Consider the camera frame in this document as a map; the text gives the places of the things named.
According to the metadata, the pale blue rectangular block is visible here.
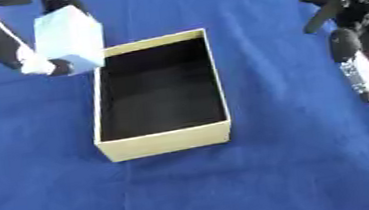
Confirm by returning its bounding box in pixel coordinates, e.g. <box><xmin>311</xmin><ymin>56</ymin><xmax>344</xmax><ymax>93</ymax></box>
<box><xmin>28</xmin><ymin>0</ymin><xmax>110</xmax><ymax>81</ymax></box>

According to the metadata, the tan cardboard box black inside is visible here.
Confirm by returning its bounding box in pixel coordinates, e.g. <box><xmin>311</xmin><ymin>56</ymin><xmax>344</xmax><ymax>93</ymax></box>
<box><xmin>79</xmin><ymin>25</ymin><xmax>236</xmax><ymax>166</ymax></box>

